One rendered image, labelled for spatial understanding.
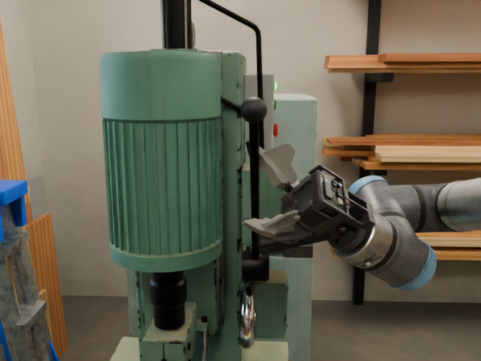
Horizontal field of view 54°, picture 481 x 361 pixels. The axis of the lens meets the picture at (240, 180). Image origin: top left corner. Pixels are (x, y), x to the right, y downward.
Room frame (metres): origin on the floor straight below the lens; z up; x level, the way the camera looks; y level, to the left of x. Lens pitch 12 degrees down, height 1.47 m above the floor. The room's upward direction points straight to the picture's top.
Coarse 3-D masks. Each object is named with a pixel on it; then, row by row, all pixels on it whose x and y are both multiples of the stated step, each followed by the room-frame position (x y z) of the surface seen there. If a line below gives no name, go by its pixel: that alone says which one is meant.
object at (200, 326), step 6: (204, 318) 0.77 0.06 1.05; (198, 324) 0.76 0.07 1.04; (204, 324) 0.76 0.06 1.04; (198, 330) 0.76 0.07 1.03; (204, 330) 0.76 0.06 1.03; (204, 336) 0.77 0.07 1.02; (204, 342) 0.77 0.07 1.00; (204, 348) 0.77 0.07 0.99; (204, 354) 0.77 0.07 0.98; (204, 360) 0.77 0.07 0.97
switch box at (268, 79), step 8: (248, 80) 0.98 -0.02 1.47; (256, 80) 0.98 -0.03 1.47; (264, 80) 0.97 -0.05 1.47; (272, 80) 0.97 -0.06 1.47; (248, 88) 0.98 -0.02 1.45; (256, 88) 0.98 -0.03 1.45; (264, 88) 0.97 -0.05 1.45; (272, 88) 0.97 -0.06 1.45; (248, 96) 0.98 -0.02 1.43; (256, 96) 0.98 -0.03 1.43; (264, 96) 0.97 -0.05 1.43; (272, 96) 0.97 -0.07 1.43; (272, 104) 0.97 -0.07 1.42; (272, 112) 0.97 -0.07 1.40; (264, 120) 0.97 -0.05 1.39; (272, 120) 0.98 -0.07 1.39; (248, 128) 0.98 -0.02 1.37; (264, 128) 0.97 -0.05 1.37; (272, 128) 0.98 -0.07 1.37; (248, 136) 0.98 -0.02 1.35; (264, 136) 0.97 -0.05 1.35; (272, 136) 0.98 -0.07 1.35; (264, 144) 0.97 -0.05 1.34; (272, 144) 0.98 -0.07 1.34
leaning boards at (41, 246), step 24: (0, 24) 2.44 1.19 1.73; (0, 48) 2.40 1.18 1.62; (0, 72) 2.36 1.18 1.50; (0, 96) 2.33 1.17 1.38; (0, 120) 2.29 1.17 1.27; (0, 144) 2.15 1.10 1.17; (0, 168) 2.11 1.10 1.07; (48, 216) 2.33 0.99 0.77; (48, 240) 2.30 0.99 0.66; (48, 264) 2.27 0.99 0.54; (48, 288) 2.24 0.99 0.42; (48, 312) 2.12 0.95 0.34; (0, 360) 1.69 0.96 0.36
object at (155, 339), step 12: (192, 312) 0.75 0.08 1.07; (192, 324) 0.73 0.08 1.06; (156, 336) 0.68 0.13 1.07; (168, 336) 0.68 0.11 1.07; (180, 336) 0.68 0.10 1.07; (192, 336) 0.72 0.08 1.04; (144, 348) 0.66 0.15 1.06; (156, 348) 0.66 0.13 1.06; (168, 348) 0.66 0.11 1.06; (180, 348) 0.66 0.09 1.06; (192, 348) 0.72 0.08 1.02; (144, 360) 0.67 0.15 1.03; (156, 360) 0.66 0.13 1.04; (168, 360) 0.66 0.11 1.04; (180, 360) 0.66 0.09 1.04
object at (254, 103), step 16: (256, 112) 0.61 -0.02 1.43; (256, 128) 0.64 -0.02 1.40; (256, 144) 0.65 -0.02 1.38; (256, 160) 0.67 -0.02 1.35; (256, 176) 0.69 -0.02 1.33; (256, 192) 0.71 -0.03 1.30; (256, 208) 0.74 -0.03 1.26; (256, 240) 0.79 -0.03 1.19; (256, 256) 0.82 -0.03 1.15; (256, 272) 0.82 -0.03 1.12
